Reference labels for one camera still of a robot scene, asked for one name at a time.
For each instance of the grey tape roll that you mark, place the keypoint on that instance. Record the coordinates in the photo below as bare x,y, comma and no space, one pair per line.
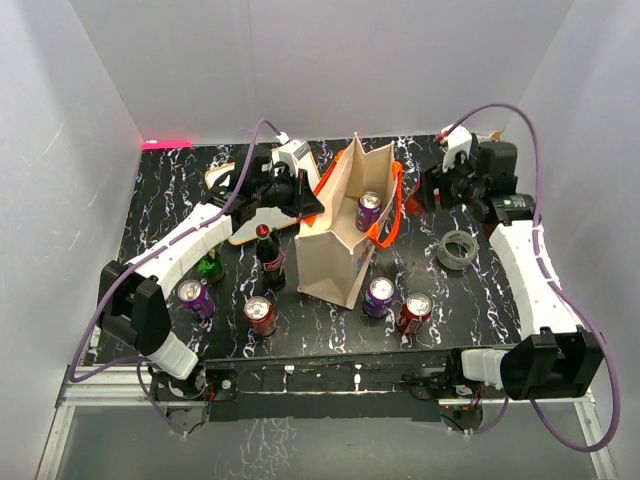
457,250

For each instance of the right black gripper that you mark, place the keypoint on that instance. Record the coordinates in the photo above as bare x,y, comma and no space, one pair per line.
431,180

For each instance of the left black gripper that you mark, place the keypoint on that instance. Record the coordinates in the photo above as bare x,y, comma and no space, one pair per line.
303,202

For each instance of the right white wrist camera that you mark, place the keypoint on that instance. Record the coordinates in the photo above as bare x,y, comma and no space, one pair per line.
455,142

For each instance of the beige canvas bag orange handles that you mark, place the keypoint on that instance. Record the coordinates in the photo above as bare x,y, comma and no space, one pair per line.
332,254

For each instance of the purple can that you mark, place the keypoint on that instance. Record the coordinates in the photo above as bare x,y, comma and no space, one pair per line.
378,297
369,208
195,297

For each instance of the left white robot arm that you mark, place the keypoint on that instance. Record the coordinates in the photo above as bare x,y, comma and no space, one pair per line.
132,300

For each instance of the red can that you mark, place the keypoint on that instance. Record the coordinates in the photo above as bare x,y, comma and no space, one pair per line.
415,313
261,316
413,205

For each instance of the dark cola glass bottle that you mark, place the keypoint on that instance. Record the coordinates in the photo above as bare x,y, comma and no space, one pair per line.
270,257

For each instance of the small whiteboard wooden frame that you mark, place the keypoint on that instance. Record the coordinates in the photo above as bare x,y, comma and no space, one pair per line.
272,217

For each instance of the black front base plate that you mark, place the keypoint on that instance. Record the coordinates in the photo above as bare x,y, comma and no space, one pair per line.
409,384

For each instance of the green glass bottle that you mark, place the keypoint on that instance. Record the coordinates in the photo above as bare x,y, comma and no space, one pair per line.
210,267

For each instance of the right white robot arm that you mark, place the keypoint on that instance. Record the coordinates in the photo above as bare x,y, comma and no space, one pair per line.
557,356

